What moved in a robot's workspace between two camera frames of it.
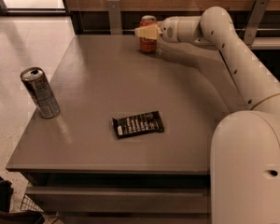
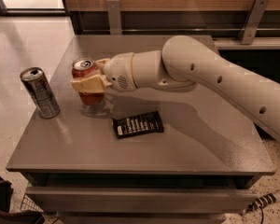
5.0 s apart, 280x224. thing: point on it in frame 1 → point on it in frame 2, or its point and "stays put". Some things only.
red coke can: [147, 45] → [85, 67]
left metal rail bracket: [115, 14] stays put
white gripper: [168, 29] → [119, 71]
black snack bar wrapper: [138, 125] stays put
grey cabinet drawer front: [121, 200] stays put
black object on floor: [1, 191] stays put
